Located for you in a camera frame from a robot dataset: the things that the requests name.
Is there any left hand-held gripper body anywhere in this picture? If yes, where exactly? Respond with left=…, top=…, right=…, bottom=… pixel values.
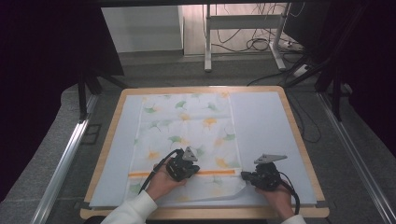
left=165, top=147, right=200, bottom=183

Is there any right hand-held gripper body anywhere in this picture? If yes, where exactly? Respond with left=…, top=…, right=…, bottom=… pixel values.
left=253, top=153, right=289, bottom=191

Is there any white leaf-print cloth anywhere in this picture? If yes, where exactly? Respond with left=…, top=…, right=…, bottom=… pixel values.
left=124, top=92, right=248, bottom=203

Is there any person's left hand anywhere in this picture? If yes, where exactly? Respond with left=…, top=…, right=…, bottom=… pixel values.
left=145, top=158, right=188, bottom=202

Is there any person's right hand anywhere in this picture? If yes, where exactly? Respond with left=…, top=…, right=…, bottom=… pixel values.
left=255, top=184, right=295, bottom=220

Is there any pale blue table mat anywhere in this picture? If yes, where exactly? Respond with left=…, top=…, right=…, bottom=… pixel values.
left=89, top=91, right=318, bottom=209

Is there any wooden-edged table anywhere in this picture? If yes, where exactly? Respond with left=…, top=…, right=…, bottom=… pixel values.
left=79, top=86, right=331, bottom=220

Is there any black metal stand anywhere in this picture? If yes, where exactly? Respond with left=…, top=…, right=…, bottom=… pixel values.
left=284, top=6, right=344, bottom=122
left=76, top=69, right=129, bottom=122

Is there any white power strip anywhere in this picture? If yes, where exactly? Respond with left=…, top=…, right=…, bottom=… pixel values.
left=292, top=63, right=311, bottom=78
left=278, top=40, right=304, bottom=52

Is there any white cabinet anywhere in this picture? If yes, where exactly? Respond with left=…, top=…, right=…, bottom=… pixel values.
left=101, top=5, right=185, bottom=54

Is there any black curtain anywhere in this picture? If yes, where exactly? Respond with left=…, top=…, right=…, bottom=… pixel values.
left=0, top=0, right=125, bottom=200
left=311, top=0, right=396, bottom=157

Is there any left hand-held gripper black cable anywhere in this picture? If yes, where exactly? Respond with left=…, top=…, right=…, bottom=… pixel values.
left=138, top=148, right=185, bottom=194

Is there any hand-held gripper black cable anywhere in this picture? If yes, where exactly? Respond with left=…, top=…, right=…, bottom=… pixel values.
left=278, top=172, right=301, bottom=216
left=138, top=148, right=185, bottom=194

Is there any right hand-held gripper black cable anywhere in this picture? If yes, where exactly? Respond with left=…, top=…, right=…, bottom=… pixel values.
left=278, top=172, right=301, bottom=216

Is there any thin black floor cable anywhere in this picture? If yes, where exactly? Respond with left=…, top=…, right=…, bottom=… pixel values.
left=286, top=90, right=321, bottom=144

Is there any aluminium floor rail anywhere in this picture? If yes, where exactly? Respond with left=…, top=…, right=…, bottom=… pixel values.
left=31, top=92, right=101, bottom=224
left=317, top=91, right=396, bottom=224

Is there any black floor bracket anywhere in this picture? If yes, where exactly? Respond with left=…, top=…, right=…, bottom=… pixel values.
left=81, top=123, right=103, bottom=146

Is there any tangle of black floor cables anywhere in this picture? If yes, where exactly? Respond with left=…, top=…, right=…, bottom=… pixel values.
left=214, top=3, right=306, bottom=54

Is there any white metal desk frame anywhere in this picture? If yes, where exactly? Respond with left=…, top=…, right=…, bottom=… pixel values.
left=204, top=3, right=288, bottom=73

